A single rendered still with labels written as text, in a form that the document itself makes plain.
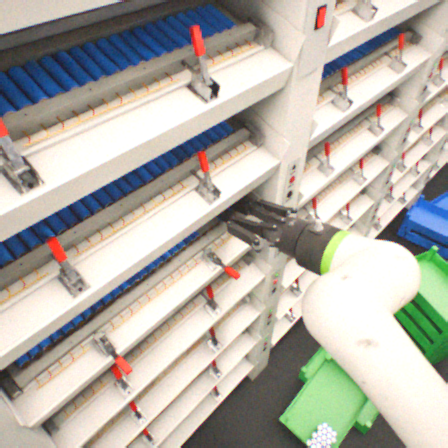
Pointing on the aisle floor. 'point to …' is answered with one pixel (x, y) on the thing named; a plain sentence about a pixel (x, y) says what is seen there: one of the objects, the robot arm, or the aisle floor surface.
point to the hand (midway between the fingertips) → (228, 208)
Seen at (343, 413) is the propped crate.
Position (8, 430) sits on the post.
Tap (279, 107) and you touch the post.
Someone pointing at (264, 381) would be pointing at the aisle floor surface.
